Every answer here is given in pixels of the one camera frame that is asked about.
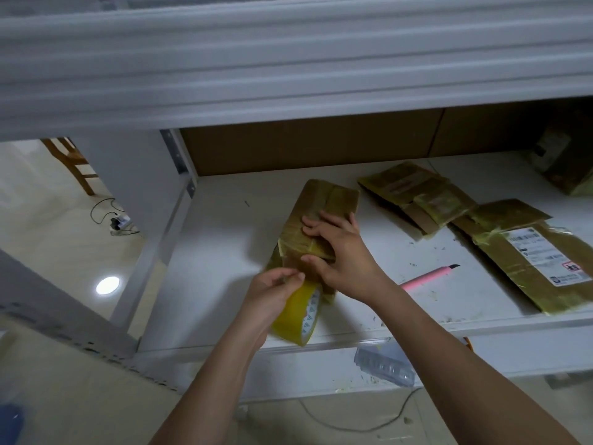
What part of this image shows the person's left hand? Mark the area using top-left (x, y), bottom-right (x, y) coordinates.
top-left (235, 266), bottom-right (307, 349)

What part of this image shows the yellow tape roll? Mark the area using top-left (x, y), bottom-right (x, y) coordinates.
top-left (269, 279), bottom-right (324, 347)

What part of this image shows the wide barcode label cardboard box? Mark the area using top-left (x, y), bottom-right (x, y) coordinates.
top-left (266, 177), bottom-right (361, 306)

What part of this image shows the white metal shelf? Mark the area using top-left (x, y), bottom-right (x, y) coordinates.
top-left (0, 0), bottom-right (593, 404)

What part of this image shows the person's right hand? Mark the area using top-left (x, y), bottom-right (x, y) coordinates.
top-left (299, 211), bottom-right (396, 308)

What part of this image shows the stack of cardboard boxes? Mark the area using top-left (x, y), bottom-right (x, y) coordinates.
top-left (453, 198), bottom-right (593, 317)

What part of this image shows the small taped carton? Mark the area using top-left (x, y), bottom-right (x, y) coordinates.
top-left (358, 160), bottom-right (477, 236)

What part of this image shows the pink utility knife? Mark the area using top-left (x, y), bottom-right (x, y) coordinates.
top-left (397, 263), bottom-right (461, 294)

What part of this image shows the blue round object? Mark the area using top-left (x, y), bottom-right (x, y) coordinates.
top-left (0, 402), bottom-right (25, 445)

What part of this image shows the wooden chair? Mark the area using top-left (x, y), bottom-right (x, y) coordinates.
top-left (41, 136), bottom-right (99, 197)

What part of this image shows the person's left forearm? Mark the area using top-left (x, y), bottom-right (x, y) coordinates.
top-left (148, 327), bottom-right (270, 445)

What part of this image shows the person's right forearm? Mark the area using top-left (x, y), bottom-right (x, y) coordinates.
top-left (366, 281), bottom-right (580, 445)

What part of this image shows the white power strip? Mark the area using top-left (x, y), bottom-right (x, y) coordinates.
top-left (107, 210), bottom-right (137, 234)

